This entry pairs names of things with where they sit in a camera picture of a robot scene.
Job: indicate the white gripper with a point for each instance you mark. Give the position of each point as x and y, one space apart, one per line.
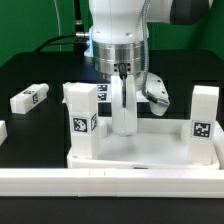
123 106

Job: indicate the white desk top tray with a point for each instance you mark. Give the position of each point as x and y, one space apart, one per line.
158 144

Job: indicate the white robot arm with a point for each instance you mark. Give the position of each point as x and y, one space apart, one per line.
119 38

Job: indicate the white marker sheet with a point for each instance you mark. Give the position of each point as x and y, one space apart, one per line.
104 93

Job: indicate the white right fence block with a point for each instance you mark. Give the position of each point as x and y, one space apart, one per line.
219 144

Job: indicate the white fence block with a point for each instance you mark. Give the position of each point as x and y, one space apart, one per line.
3 131
219 144

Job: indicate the white left fence block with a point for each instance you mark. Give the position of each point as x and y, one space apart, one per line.
3 131

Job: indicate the white front fence bar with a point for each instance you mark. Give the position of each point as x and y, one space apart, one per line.
112 182

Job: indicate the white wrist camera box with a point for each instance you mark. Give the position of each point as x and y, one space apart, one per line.
153 92

